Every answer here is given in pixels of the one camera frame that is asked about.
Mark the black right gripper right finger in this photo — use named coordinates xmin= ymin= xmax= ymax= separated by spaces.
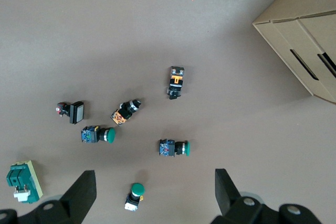
xmin=211 ymin=168 xmax=279 ymax=224

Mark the green mushroom push button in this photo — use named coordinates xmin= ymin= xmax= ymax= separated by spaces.
xmin=80 ymin=125 xmax=117 ymax=145
xmin=158 ymin=138 xmax=192 ymax=158
xmin=124 ymin=182 xmax=146 ymax=213

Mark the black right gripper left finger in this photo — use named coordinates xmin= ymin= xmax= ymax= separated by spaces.
xmin=35 ymin=170 xmax=97 ymax=224

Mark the black square push button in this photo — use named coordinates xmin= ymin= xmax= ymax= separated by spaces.
xmin=56 ymin=100 xmax=86 ymax=125

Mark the black orange selector switch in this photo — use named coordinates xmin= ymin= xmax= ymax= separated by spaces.
xmin=166 ymin=66 xmax=186 ymax=101
xmin=110 ymin=98 xmax=142 ymax=127

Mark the brown cardboard box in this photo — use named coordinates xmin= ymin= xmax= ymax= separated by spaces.
xmin=251 ymin=0 xmax=336 ymax=104

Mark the green load switch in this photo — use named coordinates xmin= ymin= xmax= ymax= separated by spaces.
xmin=5 ymin=159 xmax=44 ymax=205

